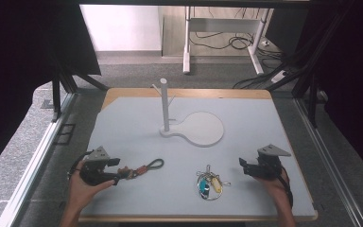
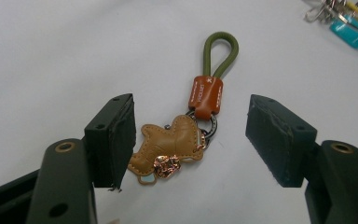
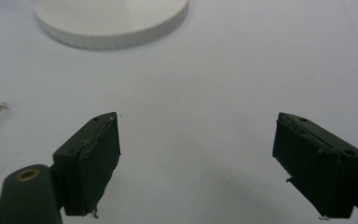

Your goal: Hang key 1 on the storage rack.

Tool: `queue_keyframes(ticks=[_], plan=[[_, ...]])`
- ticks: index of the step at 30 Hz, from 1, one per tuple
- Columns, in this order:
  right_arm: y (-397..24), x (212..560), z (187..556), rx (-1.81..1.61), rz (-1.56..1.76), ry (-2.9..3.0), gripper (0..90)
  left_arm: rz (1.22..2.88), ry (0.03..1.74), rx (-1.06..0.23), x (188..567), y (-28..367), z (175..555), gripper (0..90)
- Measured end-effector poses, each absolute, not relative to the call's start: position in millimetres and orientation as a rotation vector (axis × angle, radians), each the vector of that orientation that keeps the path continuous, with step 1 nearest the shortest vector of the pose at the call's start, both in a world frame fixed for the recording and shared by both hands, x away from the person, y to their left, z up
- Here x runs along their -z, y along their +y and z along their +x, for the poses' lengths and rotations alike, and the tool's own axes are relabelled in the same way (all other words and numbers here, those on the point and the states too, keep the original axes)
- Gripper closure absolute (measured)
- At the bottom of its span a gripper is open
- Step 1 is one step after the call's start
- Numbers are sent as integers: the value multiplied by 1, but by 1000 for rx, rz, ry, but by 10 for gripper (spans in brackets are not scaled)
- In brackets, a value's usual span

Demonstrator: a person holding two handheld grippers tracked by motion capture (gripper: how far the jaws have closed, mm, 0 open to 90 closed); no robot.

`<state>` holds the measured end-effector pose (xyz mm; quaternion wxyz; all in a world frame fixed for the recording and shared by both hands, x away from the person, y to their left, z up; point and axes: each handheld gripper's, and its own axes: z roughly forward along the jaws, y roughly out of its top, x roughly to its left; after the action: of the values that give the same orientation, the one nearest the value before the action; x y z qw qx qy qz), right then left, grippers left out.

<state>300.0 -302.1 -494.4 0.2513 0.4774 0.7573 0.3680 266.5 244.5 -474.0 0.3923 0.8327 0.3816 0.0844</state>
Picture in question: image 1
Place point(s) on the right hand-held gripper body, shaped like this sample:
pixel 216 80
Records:
pixel 269 164

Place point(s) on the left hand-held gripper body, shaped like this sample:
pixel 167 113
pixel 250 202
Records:
pixel 96 156

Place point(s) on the white key holder stand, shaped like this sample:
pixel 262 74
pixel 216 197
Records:
pixel 201 129

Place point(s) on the person's right hand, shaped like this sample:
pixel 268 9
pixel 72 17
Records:
pixel 279 189

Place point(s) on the person's left hand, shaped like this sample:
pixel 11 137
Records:
pixel 82 192

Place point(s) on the grey table mat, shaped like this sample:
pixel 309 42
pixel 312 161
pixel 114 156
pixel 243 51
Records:
pixel 157 195

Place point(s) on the black metal stand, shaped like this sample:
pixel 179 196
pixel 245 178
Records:
pixel 312 94
pixel 56 94

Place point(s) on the white power strip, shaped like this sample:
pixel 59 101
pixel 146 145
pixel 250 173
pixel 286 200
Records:
pixel 279 76

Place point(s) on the black curtain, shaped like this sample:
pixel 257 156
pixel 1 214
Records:
pixel 15 63
pixel 353 78

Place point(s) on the aluminium rail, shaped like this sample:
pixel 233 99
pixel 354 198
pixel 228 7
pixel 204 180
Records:
pixel 28 176
pixel 331 170

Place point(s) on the white desk frame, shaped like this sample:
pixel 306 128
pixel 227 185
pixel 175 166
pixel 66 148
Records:
pixel 223 24

